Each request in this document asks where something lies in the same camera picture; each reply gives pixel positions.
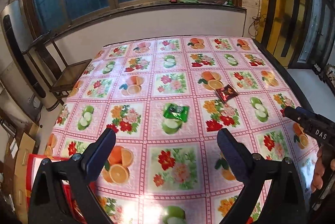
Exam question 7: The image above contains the person's right hand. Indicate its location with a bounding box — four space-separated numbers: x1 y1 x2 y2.
311 146 325 193

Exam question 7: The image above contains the red snack box tray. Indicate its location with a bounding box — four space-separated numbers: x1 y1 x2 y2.
26 154 86 223

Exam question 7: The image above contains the wooden tv cabinet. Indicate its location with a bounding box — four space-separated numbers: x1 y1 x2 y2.
1 123 39 223

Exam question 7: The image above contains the dark wooden chair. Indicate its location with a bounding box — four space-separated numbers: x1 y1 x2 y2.
22 30 92 111

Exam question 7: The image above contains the small dark red snack packet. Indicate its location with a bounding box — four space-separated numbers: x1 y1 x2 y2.
215 84 238 103

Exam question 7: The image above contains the floral fruit pattern tablecloth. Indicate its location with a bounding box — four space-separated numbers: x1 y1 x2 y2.
44 36 317 223

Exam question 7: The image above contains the green candy packet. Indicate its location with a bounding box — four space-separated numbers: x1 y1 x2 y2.
163 103 190 122

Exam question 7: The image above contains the silver tower air conditioner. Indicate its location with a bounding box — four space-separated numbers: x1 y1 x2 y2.
1 0 59 111

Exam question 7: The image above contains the golden door frame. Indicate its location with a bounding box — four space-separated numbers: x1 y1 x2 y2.
255 0 308 68

